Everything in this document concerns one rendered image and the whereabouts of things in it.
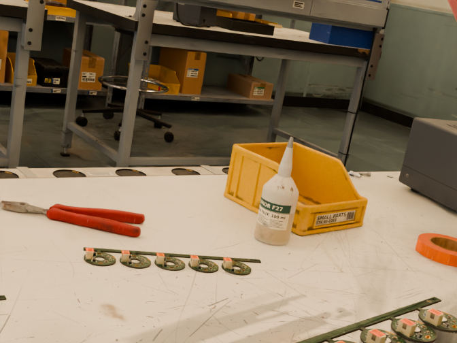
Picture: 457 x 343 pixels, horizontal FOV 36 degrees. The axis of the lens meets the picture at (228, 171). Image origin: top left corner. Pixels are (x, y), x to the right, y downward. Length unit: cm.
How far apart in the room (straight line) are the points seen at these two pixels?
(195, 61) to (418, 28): 220
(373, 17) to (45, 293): 316
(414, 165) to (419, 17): 546
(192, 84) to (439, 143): 420
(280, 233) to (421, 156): 33
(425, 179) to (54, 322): 58
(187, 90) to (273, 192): 440
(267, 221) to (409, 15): 586
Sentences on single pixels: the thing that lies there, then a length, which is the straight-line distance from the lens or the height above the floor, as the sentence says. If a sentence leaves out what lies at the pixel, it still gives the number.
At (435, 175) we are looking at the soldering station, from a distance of 92.
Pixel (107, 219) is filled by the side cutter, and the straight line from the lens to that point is 63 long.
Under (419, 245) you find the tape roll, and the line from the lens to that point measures 73.
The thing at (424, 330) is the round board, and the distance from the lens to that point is 41.
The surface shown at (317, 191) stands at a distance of 80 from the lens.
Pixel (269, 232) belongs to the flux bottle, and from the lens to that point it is 65.
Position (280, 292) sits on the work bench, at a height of 75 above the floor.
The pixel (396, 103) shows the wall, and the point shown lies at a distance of 646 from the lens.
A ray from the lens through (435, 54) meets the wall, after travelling 624.
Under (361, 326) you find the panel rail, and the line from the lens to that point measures 40.
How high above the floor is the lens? 98
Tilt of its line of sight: 15 degrees down
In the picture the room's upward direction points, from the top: 10 degrees clockwise
